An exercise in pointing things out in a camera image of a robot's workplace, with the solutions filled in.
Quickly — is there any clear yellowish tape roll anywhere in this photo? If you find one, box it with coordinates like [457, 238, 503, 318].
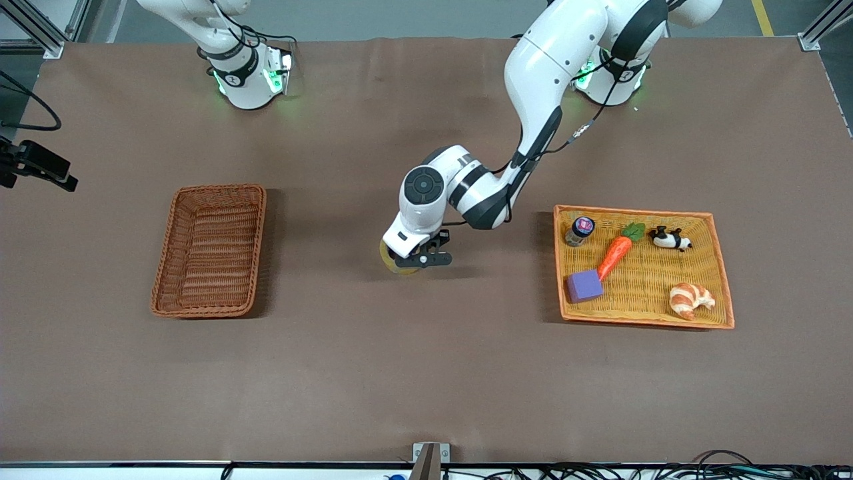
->
[379, 237, 422, 275]

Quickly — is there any brown wicker basket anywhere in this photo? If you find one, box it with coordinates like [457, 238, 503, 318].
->
[150, 184, 267, 319]

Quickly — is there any yellow wicker basket orange rim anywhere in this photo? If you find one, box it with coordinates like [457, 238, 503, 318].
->
[553, 205, 736, 330]

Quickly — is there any small jar blue lid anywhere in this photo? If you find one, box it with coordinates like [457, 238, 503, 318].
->
[565, 217, 595, 247]

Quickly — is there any purple foam cube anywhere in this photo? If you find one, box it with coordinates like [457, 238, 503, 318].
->
[566, 269, 604, 304]

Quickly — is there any orange toy carrot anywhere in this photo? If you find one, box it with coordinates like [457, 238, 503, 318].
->
[597, 223, 646, 281]

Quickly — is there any toy panda figure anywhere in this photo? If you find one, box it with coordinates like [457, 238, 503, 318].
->
[648, 225, 694, 252]

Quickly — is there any toy croissant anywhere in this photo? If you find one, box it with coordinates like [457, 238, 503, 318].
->
[669, 283, 716, 321]

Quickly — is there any metal table edge bracket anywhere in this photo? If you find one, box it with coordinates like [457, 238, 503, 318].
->
[410, 442, 451, 480]

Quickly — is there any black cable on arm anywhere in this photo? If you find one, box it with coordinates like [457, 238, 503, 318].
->
[493, 40, 657, 224]

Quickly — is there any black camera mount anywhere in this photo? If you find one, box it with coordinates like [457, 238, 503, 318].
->
[0, 137, 79, 193]

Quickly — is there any black looped cable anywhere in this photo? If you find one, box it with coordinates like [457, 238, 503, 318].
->
[0, 69, 63, 132]

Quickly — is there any aluminium frame post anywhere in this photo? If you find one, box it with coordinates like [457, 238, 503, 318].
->
[0, 0, 91, 60]
[798, 0, 853, 53]

